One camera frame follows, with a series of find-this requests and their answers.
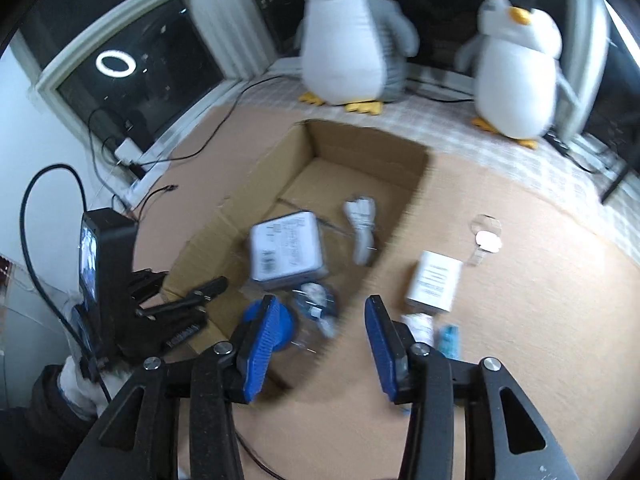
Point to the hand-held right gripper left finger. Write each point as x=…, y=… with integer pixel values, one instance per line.
x=260, y=350

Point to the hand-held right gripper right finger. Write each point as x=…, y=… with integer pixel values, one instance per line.
x=380, y=350

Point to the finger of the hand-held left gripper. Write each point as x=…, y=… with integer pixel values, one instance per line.
x=210, y=290

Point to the white patterned tube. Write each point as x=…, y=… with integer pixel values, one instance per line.
x=419, y=325

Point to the clear plastic bag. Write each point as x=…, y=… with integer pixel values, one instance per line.
x=315, y=300

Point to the white labelled tin box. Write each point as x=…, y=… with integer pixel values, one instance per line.
x=285, y=250

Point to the white charger block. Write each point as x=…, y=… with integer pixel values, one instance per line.
x=432, y=280

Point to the cardboard box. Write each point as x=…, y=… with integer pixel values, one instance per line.
x=360, y=155

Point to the person's left hand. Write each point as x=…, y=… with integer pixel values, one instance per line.
x=75, y=385

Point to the white plug adapter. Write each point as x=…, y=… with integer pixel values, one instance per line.
x=127, y=149

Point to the black rectangular device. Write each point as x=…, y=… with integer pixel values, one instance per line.
x=134, y=125

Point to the checked white cloth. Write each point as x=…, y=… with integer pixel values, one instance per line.
x=440, y=125

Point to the large penguin plush toy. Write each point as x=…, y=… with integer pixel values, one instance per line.
x=345, y=45

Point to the small penguin plush toy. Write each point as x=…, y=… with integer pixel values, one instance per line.
x=510, y=85

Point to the white window frame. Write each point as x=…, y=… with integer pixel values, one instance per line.
x=220, y=15

